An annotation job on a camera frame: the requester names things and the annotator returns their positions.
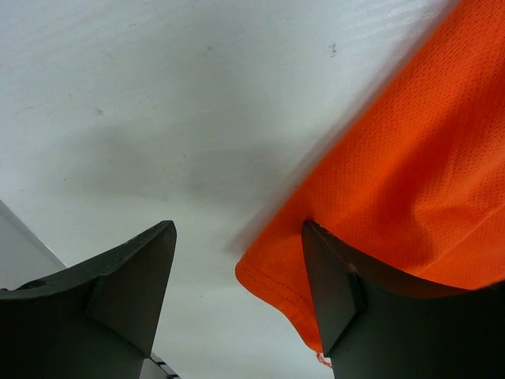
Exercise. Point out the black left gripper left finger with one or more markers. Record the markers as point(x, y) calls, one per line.
point(97, 319)

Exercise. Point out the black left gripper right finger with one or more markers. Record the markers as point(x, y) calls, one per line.
point(376, 321)

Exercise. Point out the orange t shirt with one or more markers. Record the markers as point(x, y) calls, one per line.
point(417, 182)

